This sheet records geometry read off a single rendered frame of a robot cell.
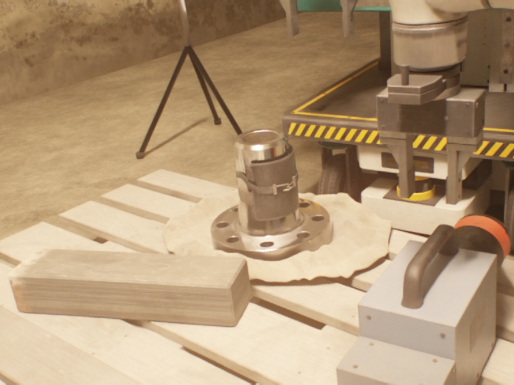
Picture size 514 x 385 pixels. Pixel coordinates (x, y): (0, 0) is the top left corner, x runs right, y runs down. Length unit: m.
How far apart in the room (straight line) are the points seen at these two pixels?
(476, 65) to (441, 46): 1.03
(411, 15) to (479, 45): 1.02
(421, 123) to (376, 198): 0.82
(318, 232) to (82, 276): 0.47
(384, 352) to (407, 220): 0.77
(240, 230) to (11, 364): 0.51
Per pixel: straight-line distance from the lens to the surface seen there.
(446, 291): 1.03
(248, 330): 1.26
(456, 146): 0.95
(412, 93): 0.86
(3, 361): 1.31
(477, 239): 1.21
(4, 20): 3.69
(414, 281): 0.98
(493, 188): 1.87
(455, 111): 0.92
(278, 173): 1.40
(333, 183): 1.83
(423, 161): 1.65
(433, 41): 0.89
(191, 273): 1.28
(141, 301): 1.31
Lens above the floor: 0.86
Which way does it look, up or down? 24 degrees down
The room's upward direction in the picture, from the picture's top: 7 degrees counter-clockwise
